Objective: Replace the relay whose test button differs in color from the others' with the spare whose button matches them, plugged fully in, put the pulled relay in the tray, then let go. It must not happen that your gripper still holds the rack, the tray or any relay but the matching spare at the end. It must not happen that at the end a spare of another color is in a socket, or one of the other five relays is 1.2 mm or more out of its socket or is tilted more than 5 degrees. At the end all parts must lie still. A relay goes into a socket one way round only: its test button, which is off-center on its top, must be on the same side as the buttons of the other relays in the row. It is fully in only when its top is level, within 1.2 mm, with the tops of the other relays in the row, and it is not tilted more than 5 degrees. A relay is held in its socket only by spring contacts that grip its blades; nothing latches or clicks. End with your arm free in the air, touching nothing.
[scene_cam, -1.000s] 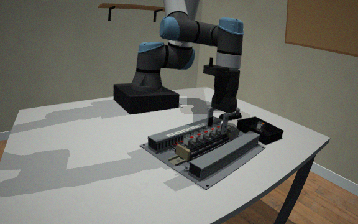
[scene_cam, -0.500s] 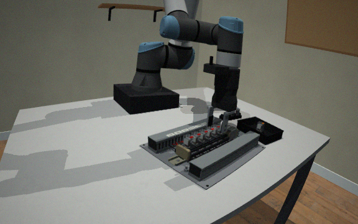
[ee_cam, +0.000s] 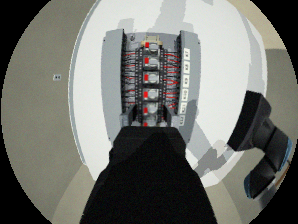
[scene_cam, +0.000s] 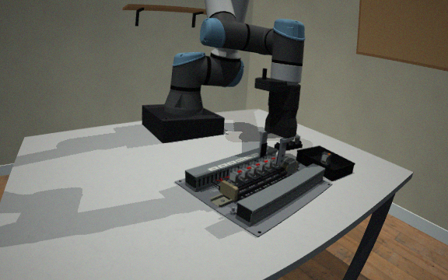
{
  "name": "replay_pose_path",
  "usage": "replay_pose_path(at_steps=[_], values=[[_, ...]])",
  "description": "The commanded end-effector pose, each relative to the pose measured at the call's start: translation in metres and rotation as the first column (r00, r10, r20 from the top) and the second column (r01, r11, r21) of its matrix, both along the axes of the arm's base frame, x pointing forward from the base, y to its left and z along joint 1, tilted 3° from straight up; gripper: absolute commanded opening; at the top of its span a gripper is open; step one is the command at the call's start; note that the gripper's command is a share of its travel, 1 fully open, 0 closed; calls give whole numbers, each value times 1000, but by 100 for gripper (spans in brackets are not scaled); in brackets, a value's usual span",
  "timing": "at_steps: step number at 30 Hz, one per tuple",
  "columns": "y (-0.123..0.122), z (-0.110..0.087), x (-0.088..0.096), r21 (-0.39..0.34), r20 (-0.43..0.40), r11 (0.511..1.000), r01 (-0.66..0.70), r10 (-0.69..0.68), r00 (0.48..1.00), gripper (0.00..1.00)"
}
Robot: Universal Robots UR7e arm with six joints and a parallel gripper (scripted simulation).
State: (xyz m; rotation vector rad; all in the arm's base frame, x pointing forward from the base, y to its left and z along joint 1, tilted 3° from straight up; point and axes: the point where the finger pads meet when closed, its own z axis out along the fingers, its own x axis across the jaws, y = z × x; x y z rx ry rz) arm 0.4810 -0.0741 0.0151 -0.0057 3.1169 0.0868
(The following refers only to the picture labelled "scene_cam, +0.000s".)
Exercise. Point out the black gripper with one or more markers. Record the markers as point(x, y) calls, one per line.
point(282, 105)

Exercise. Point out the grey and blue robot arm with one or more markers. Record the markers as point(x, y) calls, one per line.
point(226, 30)

